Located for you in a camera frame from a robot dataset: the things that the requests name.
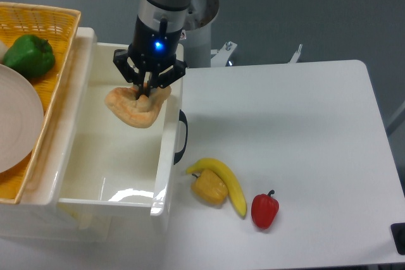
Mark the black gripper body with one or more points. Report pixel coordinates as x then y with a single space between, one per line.
152 51

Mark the triangle bread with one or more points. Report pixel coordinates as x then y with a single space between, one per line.
138 111

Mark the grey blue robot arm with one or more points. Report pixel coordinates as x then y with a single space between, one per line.
176 10

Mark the white upper drawer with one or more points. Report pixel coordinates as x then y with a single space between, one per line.
113 168

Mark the white drawer cabinet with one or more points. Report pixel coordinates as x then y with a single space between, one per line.
39 213

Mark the yellow wicker basket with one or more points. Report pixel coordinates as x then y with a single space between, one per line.
48 32

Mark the green bell pepper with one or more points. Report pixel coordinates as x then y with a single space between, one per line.
30 56

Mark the yellow bell pepper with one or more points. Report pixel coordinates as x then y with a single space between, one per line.
209 187

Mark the beige plate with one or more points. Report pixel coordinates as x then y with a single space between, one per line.
21 118

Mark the yellow banana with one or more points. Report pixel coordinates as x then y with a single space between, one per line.
235 192

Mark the white object in basket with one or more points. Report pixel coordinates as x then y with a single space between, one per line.
3 50

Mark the red bell pepper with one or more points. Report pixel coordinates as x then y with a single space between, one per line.
264 209

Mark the black drawer handle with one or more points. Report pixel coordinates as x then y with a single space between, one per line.
183 134

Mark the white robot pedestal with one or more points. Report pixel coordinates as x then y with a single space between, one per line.
196 40

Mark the white metal bracket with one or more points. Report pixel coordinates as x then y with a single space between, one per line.
223 57

